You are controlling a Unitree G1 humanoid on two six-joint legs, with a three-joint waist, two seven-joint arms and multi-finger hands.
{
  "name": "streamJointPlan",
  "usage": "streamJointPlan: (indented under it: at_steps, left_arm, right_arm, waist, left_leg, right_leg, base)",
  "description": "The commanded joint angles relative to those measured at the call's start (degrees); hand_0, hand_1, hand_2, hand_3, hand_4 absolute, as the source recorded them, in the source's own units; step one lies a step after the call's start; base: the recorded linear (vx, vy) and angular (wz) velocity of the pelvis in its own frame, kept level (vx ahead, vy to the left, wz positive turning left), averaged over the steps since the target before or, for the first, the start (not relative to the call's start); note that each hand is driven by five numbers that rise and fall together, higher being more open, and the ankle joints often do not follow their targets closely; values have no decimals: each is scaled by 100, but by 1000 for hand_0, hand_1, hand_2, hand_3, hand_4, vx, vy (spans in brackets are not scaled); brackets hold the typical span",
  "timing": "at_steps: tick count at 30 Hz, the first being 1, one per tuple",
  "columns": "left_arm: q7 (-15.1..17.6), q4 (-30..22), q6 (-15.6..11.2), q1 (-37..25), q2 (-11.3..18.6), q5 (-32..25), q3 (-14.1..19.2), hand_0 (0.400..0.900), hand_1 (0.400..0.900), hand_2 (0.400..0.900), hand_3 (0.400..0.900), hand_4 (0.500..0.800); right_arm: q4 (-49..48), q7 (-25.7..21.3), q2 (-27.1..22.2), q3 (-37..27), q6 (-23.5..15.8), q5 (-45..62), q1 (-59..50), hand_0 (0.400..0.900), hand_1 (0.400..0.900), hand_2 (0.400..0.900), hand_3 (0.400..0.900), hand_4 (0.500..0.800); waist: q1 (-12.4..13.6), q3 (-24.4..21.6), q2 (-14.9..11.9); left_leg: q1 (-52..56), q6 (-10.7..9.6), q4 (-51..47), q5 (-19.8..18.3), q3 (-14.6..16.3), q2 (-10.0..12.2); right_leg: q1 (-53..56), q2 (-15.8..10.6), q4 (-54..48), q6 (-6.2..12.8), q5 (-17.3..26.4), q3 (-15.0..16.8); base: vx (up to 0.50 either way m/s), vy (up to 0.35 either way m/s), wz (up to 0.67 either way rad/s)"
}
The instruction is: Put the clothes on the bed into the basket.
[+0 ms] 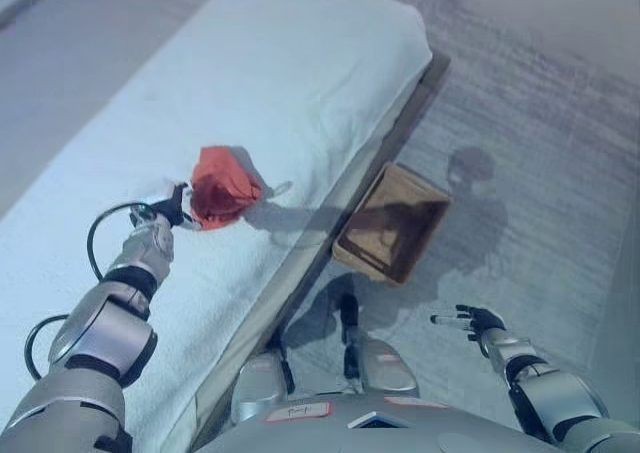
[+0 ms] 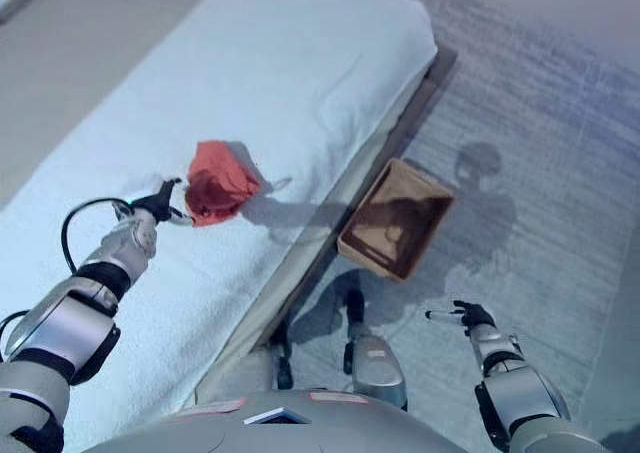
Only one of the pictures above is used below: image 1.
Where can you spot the white bed mattress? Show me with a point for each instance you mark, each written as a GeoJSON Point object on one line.
{"type": "Point", "coordinates": [200, 163]}

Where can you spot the brown wooden basket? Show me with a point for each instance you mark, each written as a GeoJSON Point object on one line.
{"type": "Point", "coordinates": [392, 223]}

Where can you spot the silver right robot leg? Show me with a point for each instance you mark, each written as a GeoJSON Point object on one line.
{"type": "Point", "coordinates": [375, 353]}

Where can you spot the red cloth garment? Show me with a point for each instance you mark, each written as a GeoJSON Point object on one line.
{"type": "Point", "coordinates": [224, 187]}

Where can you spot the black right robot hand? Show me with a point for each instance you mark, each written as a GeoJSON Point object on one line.
{"type": "Point", "coordinates": [482, 320]}

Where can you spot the brown wooden bed frame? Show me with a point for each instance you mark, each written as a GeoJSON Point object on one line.
{"type": "Point", "coordinates": [320, 253]}

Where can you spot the silver robot leg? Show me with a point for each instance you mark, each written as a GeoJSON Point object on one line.
{"type": "Point", "coordinates": [262, 380]}
{"type": "Point", "coordinates": [375, 353]}

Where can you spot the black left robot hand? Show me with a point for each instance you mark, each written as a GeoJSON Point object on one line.
{"type": "Point", "coordinates": [171, 206]}

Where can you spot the silver robot torso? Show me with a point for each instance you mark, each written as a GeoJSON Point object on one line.
{"type": "Point", "coordinates": [370, 428]}

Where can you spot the silver left robot leg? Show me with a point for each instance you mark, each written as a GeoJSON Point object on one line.
{"type": "Point", "coordinates": [262, 380]}

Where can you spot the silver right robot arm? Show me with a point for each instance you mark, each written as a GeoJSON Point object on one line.
{"type": "Point", "coordinates": [545, 388]}

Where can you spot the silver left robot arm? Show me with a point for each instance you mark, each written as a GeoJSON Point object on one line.
{"type": "Point", "coordinates": [95, 333]}

